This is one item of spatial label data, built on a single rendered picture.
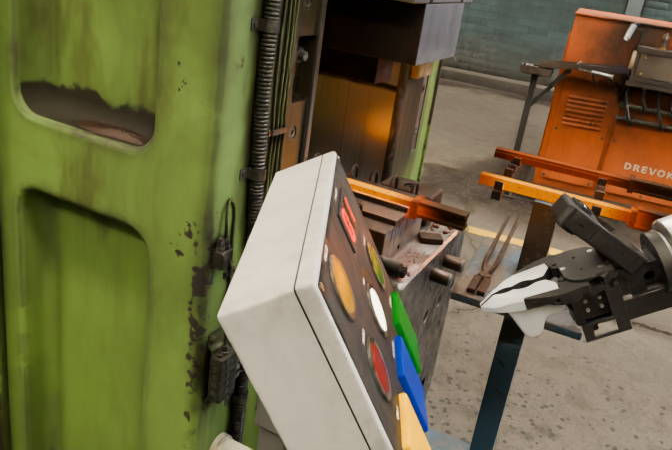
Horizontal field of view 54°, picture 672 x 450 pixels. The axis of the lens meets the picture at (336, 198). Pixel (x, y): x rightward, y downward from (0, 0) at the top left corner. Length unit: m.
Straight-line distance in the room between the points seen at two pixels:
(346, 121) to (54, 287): 0.71
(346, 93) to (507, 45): 7.24
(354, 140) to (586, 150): 3.28
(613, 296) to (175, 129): 0.58
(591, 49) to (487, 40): 4.24
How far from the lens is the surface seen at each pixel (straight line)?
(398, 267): 1.12
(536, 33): 8.65
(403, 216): 1.21
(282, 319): 0.49
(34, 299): 1.29
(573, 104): 4.62
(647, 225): 1.53
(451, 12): 1.18
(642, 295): 0.83
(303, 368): 0.52
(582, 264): 0.80
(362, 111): 1.50
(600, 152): 4.68
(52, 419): 1.45
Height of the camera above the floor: 1.43
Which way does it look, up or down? 21 degrees down
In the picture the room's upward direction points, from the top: 8 degrees clockwise
